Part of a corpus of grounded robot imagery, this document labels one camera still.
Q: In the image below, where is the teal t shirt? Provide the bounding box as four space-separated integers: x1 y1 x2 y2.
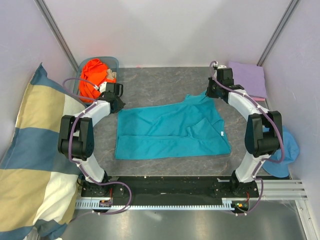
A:
115 93 231 160

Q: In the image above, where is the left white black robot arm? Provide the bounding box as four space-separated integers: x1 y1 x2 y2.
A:
57 82 125 197

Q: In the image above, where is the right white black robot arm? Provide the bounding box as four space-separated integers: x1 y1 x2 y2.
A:
205 62 284 198

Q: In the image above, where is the beige crumpled cloth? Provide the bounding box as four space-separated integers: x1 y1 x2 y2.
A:
106 68 117 81

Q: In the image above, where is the orange t shirt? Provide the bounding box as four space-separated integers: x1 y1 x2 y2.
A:
78 58 117 103

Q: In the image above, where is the blue plastic laundry basket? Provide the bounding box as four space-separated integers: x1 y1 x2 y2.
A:
76 56 119 100

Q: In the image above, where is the folded purple t shirt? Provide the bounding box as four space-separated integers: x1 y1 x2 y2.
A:
228 61 267 99

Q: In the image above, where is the folded pink t shirt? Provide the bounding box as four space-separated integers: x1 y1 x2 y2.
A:
250 96 266 102

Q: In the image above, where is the blue bucket hat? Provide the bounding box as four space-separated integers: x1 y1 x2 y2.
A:
262 126 300 178

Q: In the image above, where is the blue beige striped pillow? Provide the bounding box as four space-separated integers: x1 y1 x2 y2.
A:
0 65 85 240

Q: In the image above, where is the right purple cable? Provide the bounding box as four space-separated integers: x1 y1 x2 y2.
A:
209 60 286 218

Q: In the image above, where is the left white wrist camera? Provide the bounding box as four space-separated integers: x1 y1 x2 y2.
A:
94 81 108 93

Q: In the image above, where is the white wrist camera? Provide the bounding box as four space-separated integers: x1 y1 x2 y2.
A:
212 61 227 71
94 81 108 93

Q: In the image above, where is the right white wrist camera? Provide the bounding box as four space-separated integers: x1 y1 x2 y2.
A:
212 61 227 71

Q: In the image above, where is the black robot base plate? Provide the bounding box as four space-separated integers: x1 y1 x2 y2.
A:
81 176 259 207

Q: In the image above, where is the right aluminium frame post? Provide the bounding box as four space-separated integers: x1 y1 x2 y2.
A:
256 0 301 67

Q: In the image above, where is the aluminium frame post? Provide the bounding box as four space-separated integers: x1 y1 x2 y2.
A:
35 0 79 71
256 0 301 67

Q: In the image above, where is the left aluminium frame post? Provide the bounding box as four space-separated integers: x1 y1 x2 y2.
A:
35 0 79 71

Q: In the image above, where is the grey slotted cable duct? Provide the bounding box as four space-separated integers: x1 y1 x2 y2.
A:
75 198 249 211

